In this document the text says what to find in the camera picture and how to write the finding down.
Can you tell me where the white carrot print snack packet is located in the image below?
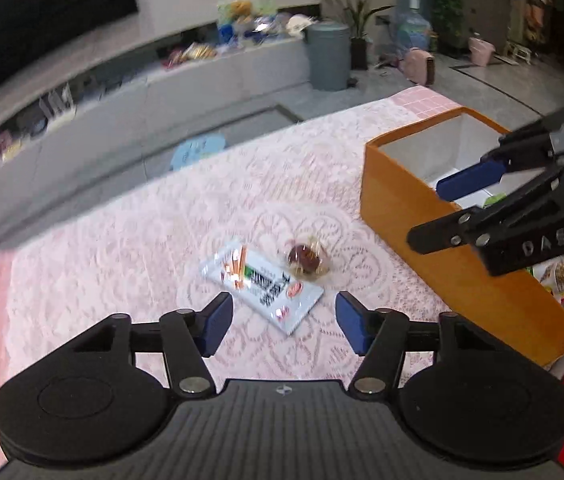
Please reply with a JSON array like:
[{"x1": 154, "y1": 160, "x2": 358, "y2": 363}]
[{"x1": 199, "y1": 239, "x2": 325, "y2": 337}]

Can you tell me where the round brown snack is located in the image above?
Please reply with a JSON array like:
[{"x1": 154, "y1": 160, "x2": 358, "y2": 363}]
[{"x1": 285, "y1": 236, "x2": 334, "y2": 282}]

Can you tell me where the potted plant in black pot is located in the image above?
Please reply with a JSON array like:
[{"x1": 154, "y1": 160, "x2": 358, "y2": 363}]
[{"x1": 309, "y1": 0, "x2": 399, "y2": 71}]

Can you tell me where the black television screen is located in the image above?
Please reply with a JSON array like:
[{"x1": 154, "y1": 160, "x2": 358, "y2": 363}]
[{"x1": 0, "y1": 0, "x2": 139, "y2": 112}]

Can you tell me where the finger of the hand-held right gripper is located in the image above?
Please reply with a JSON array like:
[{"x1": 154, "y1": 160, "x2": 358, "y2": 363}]
[
  {"x1": 435, "y1": 101, "x2": 564, "y2": 202},
  {"x1": 406, "y1": 164, "x2": 564, "y2": 256}
]

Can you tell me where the orange cardboard box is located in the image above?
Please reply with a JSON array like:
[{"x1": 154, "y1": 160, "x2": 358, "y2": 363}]
[{"x1": 360, "y1": 107, "x2": 564, "y2": 367}]

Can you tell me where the grey trash bin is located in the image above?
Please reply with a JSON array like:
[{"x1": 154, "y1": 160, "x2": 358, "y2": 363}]
[{"x1": 306, "y1": 22, "x2": 352, "y2": 92}]

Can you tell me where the grey drawer cabinet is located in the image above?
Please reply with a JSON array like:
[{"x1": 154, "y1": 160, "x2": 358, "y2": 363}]
[{"x1": 459, "y1": 0, "x2": 514, "y2": 52}]

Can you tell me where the long white low cabinet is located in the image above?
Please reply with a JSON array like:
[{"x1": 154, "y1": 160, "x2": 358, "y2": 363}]
[{"x1": 0, "y1": 35, "x2": 313, "y2": 192}]

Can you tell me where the pile of snack bags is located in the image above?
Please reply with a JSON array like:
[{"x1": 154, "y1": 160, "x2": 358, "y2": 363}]
[{"x1": 163, "y1": 42, "x2": 219, "y2": 69}]

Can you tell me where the green climbing plant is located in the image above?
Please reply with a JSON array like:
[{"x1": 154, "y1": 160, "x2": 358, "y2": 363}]
[{"x1": 421, "y1": 0, "x2": 467, "y2": 52}]

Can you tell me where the pink lace blanket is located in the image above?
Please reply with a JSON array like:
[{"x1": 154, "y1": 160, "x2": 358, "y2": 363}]
[{"x1": 0, "y1": 85, "x2": 564, "y2": 476}]

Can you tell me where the blue water jug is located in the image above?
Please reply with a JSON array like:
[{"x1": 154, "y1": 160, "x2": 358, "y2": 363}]
[{"x1": 395, "y1": 0, "x2": 434, "y2": 59}]

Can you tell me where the brown teddy bear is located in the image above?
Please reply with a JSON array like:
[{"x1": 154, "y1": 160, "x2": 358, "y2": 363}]
[{"x1": 228, "y1": 0, "x2": 257, "y2": 24}]

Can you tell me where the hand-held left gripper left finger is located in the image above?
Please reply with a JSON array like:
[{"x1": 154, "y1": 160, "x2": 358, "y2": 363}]
[{"x1": 71, "y1": 291, "x2": 234, "y2": 397}]

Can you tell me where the light blue plastic stool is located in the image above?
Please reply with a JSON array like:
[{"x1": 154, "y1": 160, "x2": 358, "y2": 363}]
[{"x1": 169, "y1": 133, "x2": 227, "y2": 170}]

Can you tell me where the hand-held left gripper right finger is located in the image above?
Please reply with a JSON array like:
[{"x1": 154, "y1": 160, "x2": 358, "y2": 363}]
[{"x1": 335, "y1": 291, "x2": 500, "y2": 397}]

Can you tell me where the white step stool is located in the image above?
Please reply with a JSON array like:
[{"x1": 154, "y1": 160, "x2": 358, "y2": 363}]
[{"x1": 504, "y1": 41, "x2": 534, "y2": 66}]

